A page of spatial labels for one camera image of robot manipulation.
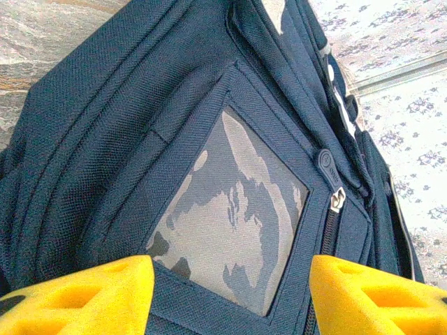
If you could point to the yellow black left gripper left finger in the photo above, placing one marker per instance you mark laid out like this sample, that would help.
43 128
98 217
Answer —
80 300

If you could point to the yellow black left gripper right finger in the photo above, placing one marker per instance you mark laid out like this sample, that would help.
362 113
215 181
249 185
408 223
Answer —
377 303

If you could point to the navy blue backpack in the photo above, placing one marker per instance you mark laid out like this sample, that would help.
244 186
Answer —
139 139

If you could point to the aluminium corner post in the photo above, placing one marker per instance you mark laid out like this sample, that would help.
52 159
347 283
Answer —
401 70

